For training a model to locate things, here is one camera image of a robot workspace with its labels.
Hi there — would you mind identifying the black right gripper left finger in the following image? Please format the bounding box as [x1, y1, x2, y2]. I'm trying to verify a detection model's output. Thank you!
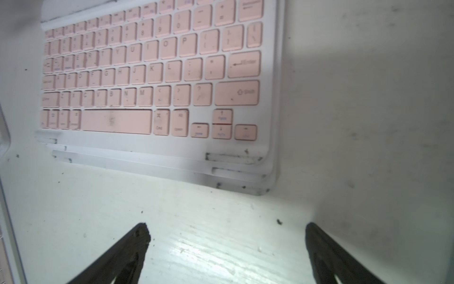
[70, 223, 151, 284]

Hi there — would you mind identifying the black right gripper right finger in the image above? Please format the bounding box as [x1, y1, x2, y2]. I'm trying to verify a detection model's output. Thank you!
[305, 222, 384, 284]

